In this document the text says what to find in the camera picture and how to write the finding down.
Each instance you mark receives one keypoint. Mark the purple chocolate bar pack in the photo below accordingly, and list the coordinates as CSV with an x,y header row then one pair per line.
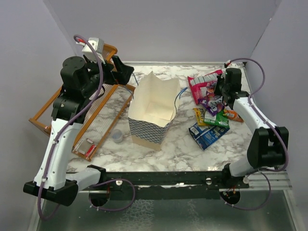
x,y
214,109

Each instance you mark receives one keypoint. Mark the pink snack bag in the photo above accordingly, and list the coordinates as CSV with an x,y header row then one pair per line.
x,y
203,86

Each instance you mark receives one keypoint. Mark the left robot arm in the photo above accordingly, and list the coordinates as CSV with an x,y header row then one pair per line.
x,y
52,181

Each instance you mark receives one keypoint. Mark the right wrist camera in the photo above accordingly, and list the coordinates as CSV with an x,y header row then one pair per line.
x,y
228,63

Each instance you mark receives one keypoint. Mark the yellow M&M candy pack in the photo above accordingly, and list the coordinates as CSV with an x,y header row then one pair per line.
x,y
200,113

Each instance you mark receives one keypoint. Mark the blue checkered paper bag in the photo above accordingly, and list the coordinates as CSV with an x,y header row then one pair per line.
x,y
152,110

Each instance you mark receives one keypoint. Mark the red white small box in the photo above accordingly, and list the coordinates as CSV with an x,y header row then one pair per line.
x,y
90,150

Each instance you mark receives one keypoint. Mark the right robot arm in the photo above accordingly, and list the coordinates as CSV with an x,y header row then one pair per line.
x,y
268,146

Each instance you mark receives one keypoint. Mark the blue Kettle chips bag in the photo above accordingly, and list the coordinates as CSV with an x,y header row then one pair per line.
x,y
205,136

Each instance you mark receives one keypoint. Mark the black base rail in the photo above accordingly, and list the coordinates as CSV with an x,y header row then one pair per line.
x,y
164,185

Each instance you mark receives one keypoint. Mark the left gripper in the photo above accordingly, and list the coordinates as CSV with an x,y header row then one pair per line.
x,y
121,77

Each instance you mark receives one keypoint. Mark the orange wooden rack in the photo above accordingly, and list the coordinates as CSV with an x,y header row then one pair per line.
x,y
71,98

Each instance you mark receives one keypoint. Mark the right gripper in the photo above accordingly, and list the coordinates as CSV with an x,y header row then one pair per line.
x,y
219,80

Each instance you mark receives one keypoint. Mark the green snack pack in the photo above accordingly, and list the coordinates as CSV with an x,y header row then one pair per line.
x,y
217,120

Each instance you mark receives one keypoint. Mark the orange snack pack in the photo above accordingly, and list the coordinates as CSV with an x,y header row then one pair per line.
x,y
232,115

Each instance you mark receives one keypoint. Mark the small clear plastic cup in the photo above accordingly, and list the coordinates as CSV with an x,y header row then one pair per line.
x,y
117,136

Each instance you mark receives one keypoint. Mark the purple berries snack pack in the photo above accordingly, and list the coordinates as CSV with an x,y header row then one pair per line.
x,y
210,98

